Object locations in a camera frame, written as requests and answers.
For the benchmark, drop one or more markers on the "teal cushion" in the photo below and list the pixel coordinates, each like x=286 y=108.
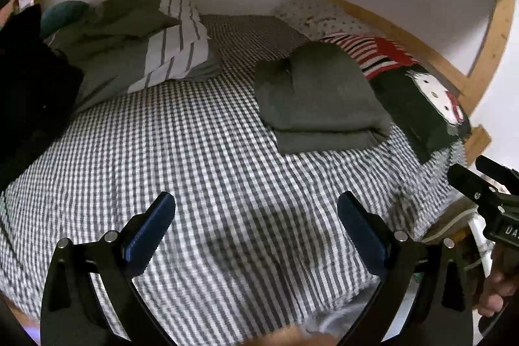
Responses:
x=61 y=15

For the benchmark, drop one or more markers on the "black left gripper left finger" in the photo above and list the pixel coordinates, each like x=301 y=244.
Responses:
x=71 y=313

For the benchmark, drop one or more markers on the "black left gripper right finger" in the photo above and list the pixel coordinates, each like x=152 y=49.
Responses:
x=441 y=313

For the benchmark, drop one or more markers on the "wooden bed frame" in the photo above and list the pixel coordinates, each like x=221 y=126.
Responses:
x=405 y=21

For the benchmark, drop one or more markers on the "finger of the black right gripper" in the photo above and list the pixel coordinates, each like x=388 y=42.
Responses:
x=471 y=185
x=499 y=173

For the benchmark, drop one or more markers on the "white dotted pillow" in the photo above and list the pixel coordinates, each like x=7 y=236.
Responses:
x=316 y=19

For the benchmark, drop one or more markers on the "grey-green sweatshirt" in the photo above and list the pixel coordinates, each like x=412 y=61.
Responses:
x=317 y=99

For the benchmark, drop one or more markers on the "person's left hand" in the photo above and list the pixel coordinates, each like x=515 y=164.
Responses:
x=7 y=11

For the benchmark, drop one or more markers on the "black garment pile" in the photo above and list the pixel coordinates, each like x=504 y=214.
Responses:
x=38 y=93

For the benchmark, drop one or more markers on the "black white checkered bedsheet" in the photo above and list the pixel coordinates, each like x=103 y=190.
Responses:
x=256 y=244

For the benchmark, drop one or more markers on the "grey white striped pillow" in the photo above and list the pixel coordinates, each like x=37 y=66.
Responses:
x=125 y=46

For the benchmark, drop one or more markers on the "person's right hand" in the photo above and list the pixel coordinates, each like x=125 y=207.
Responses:
x=502 y=281

